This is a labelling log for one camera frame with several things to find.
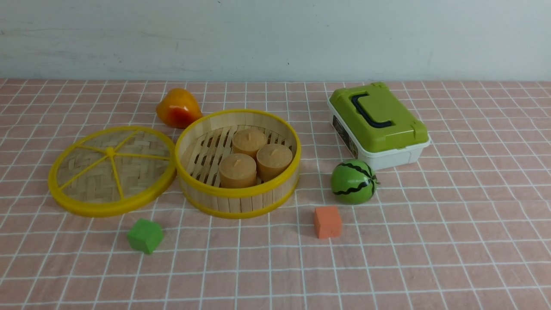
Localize yellow woven steamer lid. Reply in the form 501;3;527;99
47;126;176;217

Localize bamboo steamer basket yellow rims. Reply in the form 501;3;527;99
175;108;302;219

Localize tan toy bun right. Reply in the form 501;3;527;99
256;143;293;182

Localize tan toy bun front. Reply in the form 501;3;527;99
219;153;257;189

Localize green toy watermelon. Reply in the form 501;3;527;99
331;159;380;205

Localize orange foam cube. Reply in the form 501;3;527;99
313;206;343;239

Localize green white lidded box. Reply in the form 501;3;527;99
328;82;431;171

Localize green foam cube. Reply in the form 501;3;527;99
127;218;164;255

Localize pink checkered tablecloth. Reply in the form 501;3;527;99
0;78;551;310

